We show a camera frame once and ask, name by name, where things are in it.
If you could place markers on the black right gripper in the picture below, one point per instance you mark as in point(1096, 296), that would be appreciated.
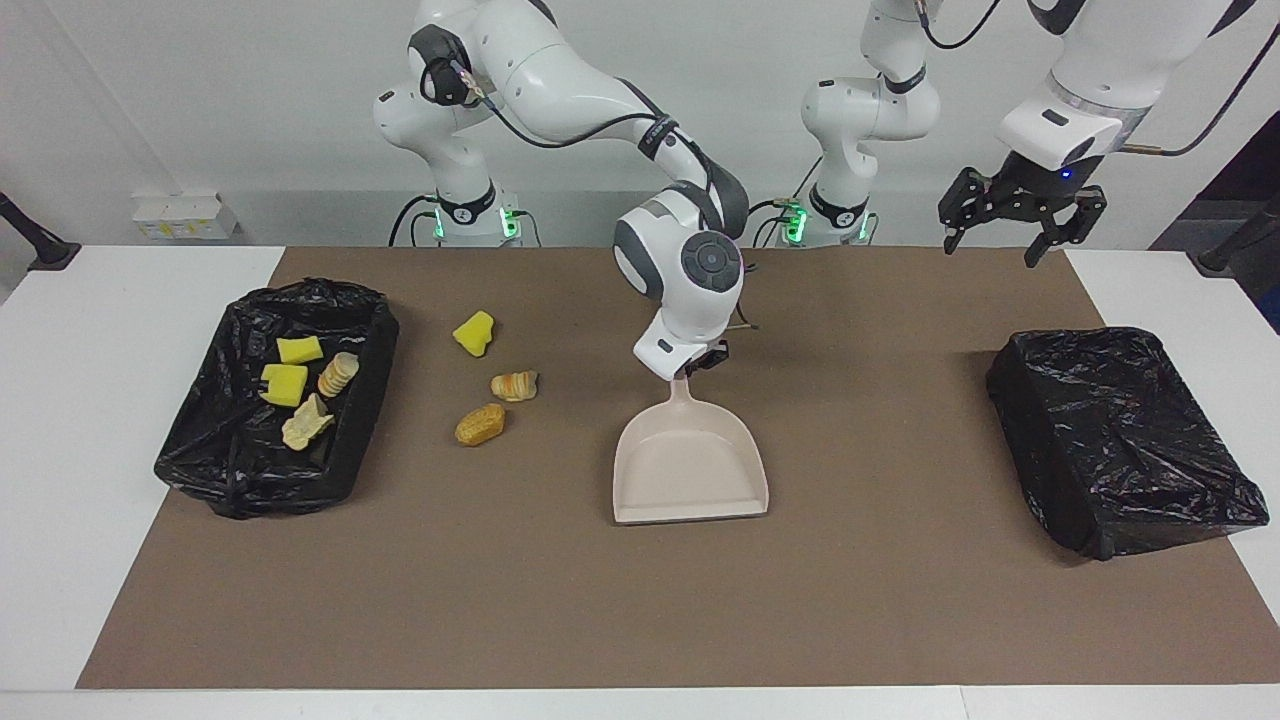
point(708, 355)

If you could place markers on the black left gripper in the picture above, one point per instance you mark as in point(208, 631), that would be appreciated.
point(1035, 185)

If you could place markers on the beige plastic dustpan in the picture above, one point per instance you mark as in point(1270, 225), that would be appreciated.
point(690, 470)

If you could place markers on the striped toy croissant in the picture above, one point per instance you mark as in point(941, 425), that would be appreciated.
point(338, 375)
point(515, 386)

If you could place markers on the brown toy bread roll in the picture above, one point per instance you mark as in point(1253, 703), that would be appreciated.
point(480, 425)

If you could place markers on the small yellow sponge piece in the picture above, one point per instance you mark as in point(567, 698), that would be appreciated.
point(300, 350)
point(474, 333)

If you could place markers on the pale toy toast piece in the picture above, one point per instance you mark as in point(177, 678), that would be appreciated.
point(305, 422)

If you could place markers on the large yellow sponge piece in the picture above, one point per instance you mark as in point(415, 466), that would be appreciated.
point(285, 385)

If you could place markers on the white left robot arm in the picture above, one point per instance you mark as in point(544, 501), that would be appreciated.
point(870, 110)

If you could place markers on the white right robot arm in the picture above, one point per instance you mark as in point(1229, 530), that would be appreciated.
point(690, 260)

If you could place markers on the bin lined with black bag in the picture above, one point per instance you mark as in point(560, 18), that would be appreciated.
point(1120, 440)
point(230, 460)

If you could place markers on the black stand foot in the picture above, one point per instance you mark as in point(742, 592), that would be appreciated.
point(40, 248)
point(1225, 258)

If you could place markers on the dark background equipment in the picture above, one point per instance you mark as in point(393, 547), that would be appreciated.
point(1250, 180)

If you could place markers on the brown table mat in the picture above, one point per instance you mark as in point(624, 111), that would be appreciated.
point(640, 600)

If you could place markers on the white power strip box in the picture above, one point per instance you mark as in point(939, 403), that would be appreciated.
point(185, 215)

